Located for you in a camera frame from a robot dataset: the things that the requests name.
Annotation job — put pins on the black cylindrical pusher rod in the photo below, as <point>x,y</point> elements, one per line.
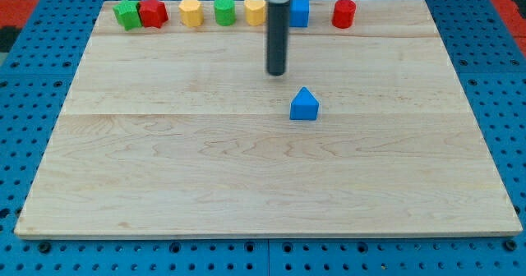
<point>277,29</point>

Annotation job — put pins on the blue triangle block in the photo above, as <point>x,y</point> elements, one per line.
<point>304,106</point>

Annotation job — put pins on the blue cube block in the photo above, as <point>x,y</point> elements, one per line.
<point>299,13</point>

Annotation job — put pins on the yellow heart block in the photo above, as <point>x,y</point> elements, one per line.
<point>255,12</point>

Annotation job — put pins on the green cylinder block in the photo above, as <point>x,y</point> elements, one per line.
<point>224,12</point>

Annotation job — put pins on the red cylinder block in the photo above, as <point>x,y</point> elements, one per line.
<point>343,14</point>

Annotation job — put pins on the yellow hexagon block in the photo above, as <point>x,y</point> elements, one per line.
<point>191,13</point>

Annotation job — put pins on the red star block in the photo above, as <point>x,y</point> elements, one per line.
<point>153,13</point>

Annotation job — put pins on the green star block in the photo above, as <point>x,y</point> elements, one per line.
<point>127,14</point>

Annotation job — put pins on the light wooden board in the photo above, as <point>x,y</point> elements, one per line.
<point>179,133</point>

